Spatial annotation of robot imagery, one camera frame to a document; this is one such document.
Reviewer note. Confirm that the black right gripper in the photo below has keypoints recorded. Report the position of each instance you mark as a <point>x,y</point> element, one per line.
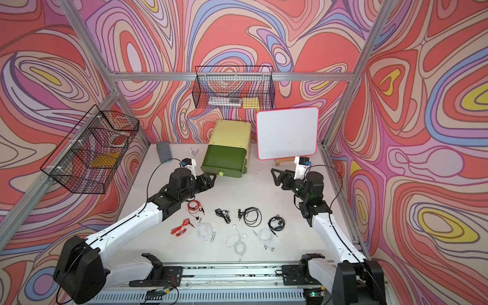
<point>290,178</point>

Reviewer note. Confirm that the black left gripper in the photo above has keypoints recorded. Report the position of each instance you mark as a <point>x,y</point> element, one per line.
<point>206,179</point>

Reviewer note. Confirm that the green top drawer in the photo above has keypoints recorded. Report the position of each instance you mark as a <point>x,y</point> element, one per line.
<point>225,161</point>

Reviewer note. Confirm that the red earphones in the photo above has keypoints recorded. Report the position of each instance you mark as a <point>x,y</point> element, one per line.
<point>195,209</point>
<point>180,230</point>

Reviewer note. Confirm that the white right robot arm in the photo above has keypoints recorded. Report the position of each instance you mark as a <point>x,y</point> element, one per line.
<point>339,244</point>

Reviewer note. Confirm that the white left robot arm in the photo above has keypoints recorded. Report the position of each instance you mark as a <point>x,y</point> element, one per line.
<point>82,270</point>

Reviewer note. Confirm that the black earphones left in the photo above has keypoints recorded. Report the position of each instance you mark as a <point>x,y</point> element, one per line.
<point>225,214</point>

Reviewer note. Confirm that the black earphones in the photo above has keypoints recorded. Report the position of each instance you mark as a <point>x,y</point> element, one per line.
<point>276,224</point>
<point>251,216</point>
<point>225,214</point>

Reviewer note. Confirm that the white earphones left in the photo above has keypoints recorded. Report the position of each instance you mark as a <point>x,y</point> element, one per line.
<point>205,231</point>

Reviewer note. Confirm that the white earphones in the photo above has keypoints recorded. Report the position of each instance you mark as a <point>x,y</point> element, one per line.
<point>265,236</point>
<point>236,242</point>
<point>205,231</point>

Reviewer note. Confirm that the black earphones right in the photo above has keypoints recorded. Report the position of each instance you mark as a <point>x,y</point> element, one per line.
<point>276,224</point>

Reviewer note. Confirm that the yellow pink drawer cabinet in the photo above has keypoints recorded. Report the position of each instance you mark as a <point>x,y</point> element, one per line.
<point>231,134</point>

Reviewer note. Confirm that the black earphones middle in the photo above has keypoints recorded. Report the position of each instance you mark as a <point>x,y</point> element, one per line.
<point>251,216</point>

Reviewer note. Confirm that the white earphones middle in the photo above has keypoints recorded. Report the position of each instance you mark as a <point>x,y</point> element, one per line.
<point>236,242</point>

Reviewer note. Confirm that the white earphones right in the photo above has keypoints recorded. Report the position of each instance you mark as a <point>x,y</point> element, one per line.
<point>265,236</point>

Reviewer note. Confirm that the wooden whiteboard easel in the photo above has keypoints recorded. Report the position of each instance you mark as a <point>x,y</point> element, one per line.
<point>279,161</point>

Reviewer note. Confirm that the white plastic clip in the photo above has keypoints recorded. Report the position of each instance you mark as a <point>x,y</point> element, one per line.
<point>193,151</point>

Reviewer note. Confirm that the pink framed whiteboard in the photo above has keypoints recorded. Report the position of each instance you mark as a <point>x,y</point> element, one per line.
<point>286,133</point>

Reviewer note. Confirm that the grey felt eraser block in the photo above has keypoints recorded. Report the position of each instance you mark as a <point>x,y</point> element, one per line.
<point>164,152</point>

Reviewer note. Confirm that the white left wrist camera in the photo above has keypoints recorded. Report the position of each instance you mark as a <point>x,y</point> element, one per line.
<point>190,164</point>

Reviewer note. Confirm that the black wire basket back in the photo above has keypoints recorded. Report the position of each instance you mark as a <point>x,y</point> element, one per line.
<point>241,87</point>

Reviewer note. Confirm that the black wire basket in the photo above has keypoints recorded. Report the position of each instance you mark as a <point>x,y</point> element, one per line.
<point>241,87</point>
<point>101,138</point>

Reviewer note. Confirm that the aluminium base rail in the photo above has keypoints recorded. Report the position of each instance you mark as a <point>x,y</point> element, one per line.
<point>250,283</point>

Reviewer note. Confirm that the black wire basket left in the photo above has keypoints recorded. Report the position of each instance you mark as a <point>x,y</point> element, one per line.
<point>101,138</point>

